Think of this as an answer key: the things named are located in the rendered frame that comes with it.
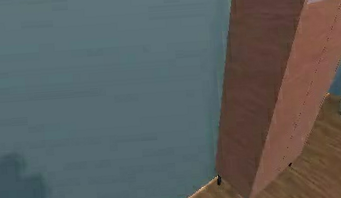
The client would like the reddish brown wooden cupboard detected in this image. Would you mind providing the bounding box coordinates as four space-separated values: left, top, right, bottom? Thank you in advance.
203 0 341 198

